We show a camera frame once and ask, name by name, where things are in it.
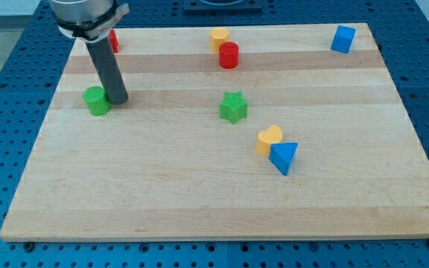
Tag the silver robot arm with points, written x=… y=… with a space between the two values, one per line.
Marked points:
x=89 y=20

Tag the green star block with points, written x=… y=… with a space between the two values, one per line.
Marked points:
x=233 y=107

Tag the yellow heart block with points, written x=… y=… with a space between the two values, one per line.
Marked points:
x=272 y=135

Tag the blue triangle block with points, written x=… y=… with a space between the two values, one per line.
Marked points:
x=282 y=156

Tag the wooden board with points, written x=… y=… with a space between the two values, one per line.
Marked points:
x=165 y=167

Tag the red cylinder block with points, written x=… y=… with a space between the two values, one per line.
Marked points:
x=228 y=55

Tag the yellow hexagon block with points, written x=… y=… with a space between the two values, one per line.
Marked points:
x=217 y=36

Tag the green cylinder block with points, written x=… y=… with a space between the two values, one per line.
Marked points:
x=96 y=101

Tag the red block behind rod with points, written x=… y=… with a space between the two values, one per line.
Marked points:
x=113 y=40

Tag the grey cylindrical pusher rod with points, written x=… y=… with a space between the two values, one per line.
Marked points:
x=106 y=66

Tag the blue cube block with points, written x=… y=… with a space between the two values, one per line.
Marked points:
x=343 y=39

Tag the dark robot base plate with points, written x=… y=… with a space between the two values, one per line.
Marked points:
x=197 y=6

